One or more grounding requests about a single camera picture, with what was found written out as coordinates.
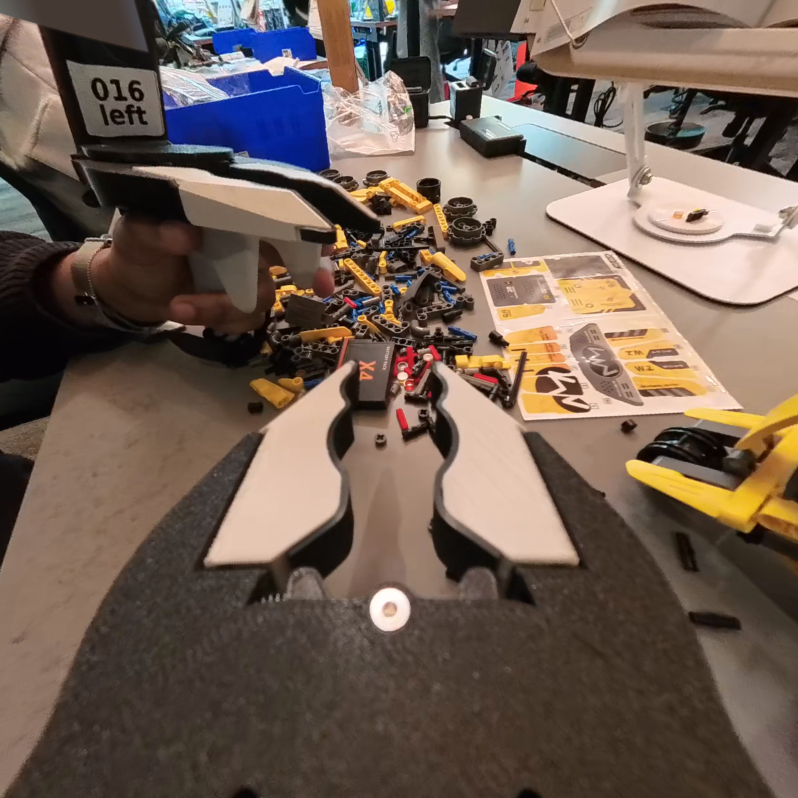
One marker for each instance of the clear plastic bag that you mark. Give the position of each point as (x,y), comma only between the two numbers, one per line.
(368,118)

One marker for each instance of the yellow grey sticker sheet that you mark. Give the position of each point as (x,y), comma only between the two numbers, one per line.
(598,336)

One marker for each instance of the person's beige jacket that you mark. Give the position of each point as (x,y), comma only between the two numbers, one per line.
(31,106)

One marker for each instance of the open instruction booklet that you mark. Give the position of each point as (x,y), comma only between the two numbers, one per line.
(654,18)

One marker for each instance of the black chair base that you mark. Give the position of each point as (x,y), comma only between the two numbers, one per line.
(674,132)

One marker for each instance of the silver wristwatch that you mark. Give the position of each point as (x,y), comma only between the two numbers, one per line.
(84,268)

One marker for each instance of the small blue plastic bin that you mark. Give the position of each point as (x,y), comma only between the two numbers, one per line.
(268,43)

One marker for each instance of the person's left forearm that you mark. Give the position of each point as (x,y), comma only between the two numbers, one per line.
(37,305)

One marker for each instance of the yellow black toy vehicle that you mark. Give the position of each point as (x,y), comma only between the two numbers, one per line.
(742,474)

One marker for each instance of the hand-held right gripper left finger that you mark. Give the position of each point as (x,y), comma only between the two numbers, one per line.
(287,480)

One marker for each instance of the black flat panel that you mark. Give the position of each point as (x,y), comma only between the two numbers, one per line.
(486,15)

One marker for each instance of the black power adapter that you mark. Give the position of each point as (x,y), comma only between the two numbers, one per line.
(489,136)

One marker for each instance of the pile of toy building pieces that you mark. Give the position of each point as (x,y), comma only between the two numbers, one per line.
(386,293)

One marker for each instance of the white book stand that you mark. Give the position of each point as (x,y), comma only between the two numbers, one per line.
(704,262)

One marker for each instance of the large blue plastic bin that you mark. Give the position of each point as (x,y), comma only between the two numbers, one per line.
(268,118)

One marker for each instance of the black toy pin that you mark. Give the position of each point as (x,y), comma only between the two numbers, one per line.
(686,552)
(714,620)

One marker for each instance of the tall brown cardboard box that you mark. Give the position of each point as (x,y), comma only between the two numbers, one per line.
(338,43)

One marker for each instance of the black battery pack box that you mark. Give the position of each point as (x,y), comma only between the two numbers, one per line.
(368,374)

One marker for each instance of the person's dark trouser leg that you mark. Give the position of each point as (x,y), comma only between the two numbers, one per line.
(12,505)

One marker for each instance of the black charger dock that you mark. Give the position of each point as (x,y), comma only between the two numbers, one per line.
(464,100)

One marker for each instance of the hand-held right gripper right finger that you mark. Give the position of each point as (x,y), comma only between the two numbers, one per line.
(499,486)

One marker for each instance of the person's left hand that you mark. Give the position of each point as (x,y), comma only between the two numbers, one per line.
(149,268)

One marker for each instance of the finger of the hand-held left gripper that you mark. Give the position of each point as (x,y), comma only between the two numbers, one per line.
(336,201)
(249,202)

